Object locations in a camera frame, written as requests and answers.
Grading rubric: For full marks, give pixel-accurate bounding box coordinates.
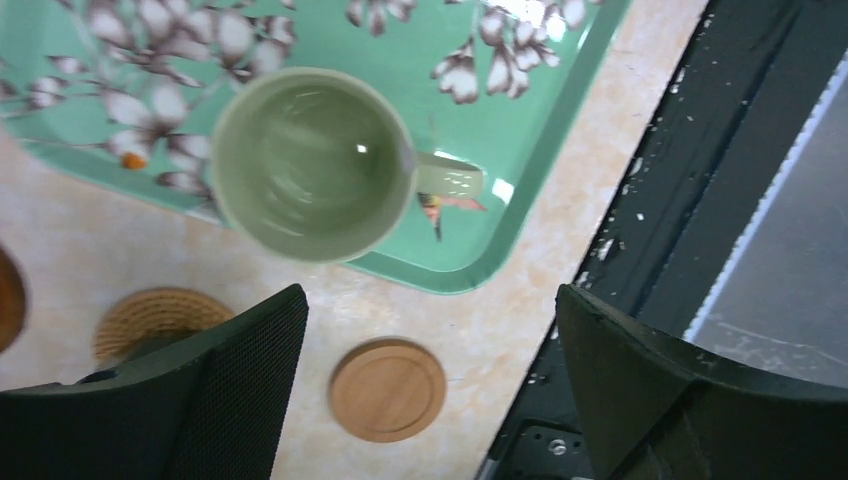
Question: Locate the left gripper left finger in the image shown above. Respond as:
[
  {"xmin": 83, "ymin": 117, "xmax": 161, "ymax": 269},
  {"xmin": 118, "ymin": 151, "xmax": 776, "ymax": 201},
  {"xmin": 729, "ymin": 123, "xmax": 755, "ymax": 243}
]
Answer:
[{"xmin": 1, "ymin": 284, "xmax": 309, "ymax": 479}]

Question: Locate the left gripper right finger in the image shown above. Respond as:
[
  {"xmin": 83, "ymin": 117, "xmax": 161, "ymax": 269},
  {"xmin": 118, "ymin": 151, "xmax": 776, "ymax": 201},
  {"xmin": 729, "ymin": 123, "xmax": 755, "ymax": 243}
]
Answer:
[{"xmin": 556, "ymin": 285, "xmax": 847, "ymax": 479}]

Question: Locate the light woven rattan coaster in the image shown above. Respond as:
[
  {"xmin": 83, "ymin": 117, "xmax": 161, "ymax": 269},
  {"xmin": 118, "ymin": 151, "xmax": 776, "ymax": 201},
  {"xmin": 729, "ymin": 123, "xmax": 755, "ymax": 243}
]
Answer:
[
  {"xmin": 92, "ymin": 287, "xmax": 235, "ymax": 363},
  {"xmin": 327, "ymin": 337, "xmax": 447, "ymax": 444}
]

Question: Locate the brown wooden coaster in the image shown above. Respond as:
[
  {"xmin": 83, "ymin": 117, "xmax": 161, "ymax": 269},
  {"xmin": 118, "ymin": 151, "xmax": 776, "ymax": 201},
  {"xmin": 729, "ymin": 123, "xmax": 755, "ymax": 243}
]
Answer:
[{"xmin": 1, "ymin": 248, "xmax": 28, "ymax": 352}]

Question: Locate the green floral serving tray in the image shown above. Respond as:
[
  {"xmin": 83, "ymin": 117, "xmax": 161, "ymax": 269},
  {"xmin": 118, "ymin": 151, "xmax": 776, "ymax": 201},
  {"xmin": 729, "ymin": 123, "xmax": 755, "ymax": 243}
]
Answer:
[{"xmin": 1, "ymin": 1, "xmax": 629, "ymax": 294}]

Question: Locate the light green mug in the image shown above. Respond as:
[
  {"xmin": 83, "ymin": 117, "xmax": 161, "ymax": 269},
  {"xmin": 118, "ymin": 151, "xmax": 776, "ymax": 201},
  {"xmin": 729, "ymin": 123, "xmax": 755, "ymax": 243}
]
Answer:
[{"xmin": 208, "ymin": 67, "xmax": 485, "ymax": 264}]

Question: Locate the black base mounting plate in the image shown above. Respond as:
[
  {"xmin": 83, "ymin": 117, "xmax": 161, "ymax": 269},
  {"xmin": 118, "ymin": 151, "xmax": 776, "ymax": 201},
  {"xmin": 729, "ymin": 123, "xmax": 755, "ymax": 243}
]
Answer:
[{"xmin": 477, "ymin": 1, "xmax": 847, "ymax": 479}]

